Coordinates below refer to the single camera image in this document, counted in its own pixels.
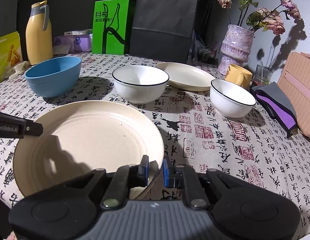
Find large cream plate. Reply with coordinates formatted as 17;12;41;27
13;100;164;199

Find blue bowl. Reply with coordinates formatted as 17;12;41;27
24;56;82;98

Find calligraphy tablecloth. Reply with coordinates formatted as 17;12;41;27
0;54;310;239

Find white crumpled glove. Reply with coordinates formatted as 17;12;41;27
8;61;30;80

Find yellow-green snack pouch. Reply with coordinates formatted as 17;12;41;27
0;31;23;83

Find small white bowl black rim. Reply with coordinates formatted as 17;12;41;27
210;79;256;119

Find yellow thermos jug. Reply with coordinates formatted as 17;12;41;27
25;1;53;66

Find purple tissue pack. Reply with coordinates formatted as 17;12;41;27
53;34;92;53

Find yellow mug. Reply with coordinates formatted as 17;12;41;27
224;64;253;89

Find small white box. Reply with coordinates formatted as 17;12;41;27
64;29;93;36

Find grey purple cloth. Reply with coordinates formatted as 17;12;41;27
249;82;298;138

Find clear drinking glass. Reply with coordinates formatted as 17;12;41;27
253;64;273;85

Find purple ceramic vase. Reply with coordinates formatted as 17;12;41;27
218;24;254;75

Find pink ribbed case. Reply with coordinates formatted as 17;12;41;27
278;52;310;139

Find green paper bag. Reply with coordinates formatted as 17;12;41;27
92;0;129;55

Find black paper bag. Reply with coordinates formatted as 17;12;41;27
130;0;197;63

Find dried pink roses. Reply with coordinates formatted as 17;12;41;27
226;0;302;38

